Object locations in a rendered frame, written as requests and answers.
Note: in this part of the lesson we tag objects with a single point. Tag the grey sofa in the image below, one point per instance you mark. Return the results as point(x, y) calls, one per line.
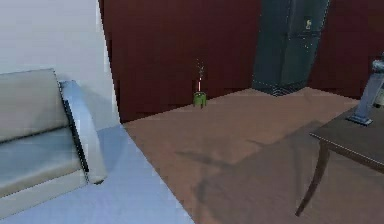
point(36, 133)

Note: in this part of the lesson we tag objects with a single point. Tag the dark brown table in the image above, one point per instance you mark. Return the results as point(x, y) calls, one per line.
point(356, 136)

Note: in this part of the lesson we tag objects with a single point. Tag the green pot house plant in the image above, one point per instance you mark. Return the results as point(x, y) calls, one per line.
point(199, 99)

